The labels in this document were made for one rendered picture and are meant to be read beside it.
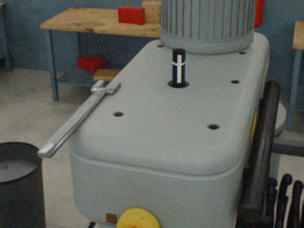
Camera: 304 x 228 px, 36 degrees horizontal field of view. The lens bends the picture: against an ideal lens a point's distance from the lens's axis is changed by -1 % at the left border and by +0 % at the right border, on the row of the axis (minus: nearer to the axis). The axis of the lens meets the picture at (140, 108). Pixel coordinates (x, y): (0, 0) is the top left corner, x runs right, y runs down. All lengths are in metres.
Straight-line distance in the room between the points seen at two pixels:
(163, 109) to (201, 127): 0.08
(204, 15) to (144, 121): 0.31
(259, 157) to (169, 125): 0.17
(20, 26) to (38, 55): 0.43
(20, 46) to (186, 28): 5.33
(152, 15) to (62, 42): 1.51
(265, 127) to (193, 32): 0.24
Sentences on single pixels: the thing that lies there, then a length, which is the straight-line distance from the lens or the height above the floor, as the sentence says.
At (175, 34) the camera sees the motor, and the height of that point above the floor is 1.92.
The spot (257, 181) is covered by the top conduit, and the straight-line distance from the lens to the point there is 0.71.
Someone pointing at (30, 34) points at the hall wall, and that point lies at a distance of 6.07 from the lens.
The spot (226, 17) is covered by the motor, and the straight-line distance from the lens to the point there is 0.93.
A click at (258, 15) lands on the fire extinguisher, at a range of 4.96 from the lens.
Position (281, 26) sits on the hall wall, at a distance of 5.11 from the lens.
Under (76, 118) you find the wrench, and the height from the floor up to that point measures 1.90.
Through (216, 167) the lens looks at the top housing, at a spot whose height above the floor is 1.87.
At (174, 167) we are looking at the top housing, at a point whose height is 1.87.
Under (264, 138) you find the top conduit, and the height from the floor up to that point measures 1.81.
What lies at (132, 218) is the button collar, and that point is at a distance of 0.66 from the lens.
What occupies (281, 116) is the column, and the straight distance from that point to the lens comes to 1.45.
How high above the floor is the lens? 2.21
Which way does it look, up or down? 26 degrees down
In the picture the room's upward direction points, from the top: 2 degrees counter-clockwise
